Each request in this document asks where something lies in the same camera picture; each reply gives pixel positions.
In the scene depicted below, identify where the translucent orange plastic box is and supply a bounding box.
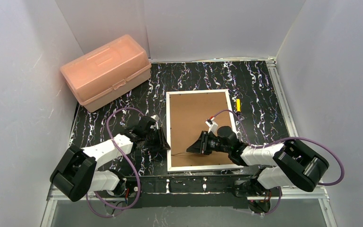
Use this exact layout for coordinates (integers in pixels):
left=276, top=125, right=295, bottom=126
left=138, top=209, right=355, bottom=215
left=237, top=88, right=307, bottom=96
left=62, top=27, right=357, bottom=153
left=60, top=35, right=151, bottom=113

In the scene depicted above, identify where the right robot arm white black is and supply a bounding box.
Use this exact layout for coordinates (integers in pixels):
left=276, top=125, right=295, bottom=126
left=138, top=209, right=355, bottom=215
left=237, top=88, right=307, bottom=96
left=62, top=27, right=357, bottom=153
left=186, top=126, right=329, bottom=193

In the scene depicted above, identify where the aluminium rail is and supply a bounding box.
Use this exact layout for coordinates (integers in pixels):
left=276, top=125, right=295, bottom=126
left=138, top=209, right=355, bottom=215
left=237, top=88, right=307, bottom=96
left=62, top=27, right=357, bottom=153
left=41, top=187, right=334, bottom=227
left=265, top=57, right=314, bottom=175

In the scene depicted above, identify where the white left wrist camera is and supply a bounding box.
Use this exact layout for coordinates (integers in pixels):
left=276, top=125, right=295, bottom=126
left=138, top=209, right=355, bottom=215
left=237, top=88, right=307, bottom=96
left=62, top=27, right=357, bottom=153
left=150, top=115, right=160, bottom=129

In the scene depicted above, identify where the yellow handled screwdriver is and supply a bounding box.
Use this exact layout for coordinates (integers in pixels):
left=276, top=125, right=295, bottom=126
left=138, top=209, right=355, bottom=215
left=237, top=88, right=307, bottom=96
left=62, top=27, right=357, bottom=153
left=235, top=98, right=241, bottom=115

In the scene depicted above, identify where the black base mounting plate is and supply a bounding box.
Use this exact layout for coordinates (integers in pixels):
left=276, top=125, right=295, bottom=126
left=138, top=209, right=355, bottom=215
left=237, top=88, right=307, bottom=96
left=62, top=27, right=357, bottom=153
left=133, top=175, right=279, bottom=209

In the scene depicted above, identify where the white picture frame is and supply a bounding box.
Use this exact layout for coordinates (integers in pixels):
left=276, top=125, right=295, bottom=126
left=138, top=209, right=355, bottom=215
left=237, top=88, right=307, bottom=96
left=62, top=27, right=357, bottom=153
left=166, top=89, right=240, bottom=173

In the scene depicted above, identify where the aluminium front rail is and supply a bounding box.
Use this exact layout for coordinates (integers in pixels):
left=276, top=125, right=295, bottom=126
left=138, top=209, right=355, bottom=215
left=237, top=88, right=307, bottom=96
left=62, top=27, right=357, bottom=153
left=41, top=187, right=334, bottom=227

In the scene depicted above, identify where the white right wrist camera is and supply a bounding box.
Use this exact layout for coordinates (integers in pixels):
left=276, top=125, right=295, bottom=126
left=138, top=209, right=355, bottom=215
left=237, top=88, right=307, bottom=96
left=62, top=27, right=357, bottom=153
left=205, top=116, right=218, bottom=134

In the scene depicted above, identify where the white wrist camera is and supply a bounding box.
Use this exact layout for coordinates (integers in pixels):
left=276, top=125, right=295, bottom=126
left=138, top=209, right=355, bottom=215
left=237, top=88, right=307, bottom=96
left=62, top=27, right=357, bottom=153
left=150, top=115, right=160, bottom=129
left=205, top=116, right=218, bottom=134

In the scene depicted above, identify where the clear grey screwdriver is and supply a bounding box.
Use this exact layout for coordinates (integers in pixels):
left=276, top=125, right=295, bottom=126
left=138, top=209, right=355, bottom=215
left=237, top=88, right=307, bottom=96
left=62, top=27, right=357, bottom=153
left=171, top=152, right=188, bottom=156

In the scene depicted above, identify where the aluminium right side rail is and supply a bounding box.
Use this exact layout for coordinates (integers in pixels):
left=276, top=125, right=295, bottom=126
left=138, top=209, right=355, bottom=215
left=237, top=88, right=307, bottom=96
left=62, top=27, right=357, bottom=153
left=265, top=57, right=314, bottom=175

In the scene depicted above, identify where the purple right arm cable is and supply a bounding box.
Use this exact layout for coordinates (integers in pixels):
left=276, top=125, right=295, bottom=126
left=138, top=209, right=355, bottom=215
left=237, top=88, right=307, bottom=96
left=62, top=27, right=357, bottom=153
left=213, top=109, right=346, bottom=216

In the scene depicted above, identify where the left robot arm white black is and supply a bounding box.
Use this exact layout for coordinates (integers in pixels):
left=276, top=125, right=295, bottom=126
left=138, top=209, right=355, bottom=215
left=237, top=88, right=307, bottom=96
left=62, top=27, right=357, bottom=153
left=50, top=115, right=170, bottom=202

